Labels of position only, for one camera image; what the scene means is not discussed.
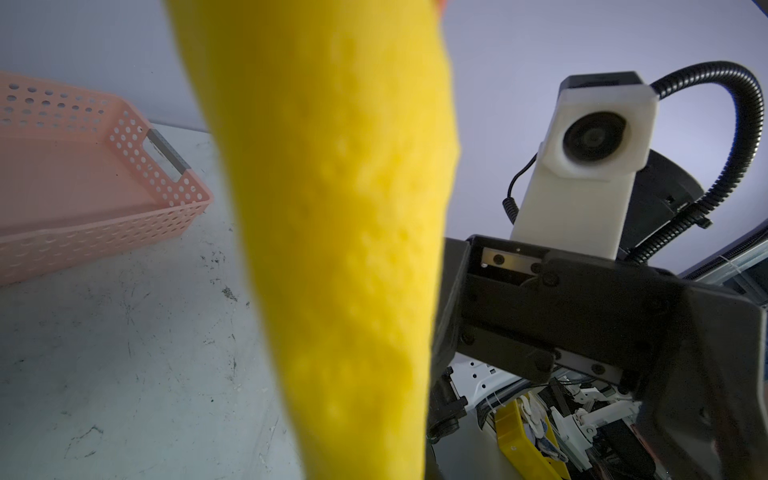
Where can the pink plastic basket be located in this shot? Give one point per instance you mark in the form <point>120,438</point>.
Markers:
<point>84,175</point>

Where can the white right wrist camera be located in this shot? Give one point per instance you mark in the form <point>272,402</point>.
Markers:
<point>598,139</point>

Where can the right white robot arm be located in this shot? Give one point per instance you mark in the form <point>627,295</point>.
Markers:
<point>707,132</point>

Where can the yellow paper napkin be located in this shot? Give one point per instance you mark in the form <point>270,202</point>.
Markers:
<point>335,124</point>

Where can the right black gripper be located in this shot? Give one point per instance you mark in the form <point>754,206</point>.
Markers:
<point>527,309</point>

